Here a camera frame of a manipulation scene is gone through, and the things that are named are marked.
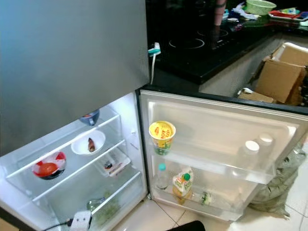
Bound yellow pouch green cap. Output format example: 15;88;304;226
172;167;194;199

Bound green vegetables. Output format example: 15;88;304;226
87;190;121;224

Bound green yellow-lid noodle cup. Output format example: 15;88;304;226
148;120;176;155

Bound small white bowl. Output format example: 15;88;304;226
71;130;105;155

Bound grey-green woven sack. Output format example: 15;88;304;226
250;144;308;217

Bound clear bottle white cap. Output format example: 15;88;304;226
257;134;275;148
243;140;263;169

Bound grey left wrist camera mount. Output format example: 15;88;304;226
70;210;92;231

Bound clear bottle teal cap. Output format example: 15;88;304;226
155;163;169;190

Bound red black wrapped bowl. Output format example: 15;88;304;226
32;151;67;180

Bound black kitchen counter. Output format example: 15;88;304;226
147;0;308;95

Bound green plastic basket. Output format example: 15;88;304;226
244;0;277;15

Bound open cardboard box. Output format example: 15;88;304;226
253;42;308;106

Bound clear food tray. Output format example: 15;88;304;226
101;149;131;176

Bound small green-label bottle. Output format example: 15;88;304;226
197;191;215;205

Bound dark pink bottle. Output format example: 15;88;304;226
214;0;228;25

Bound black induction cooktop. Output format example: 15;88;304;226
147;10;270;85

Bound blue bowl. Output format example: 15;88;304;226
79;110;101;126

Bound red tray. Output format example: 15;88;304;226
269;9;308;21

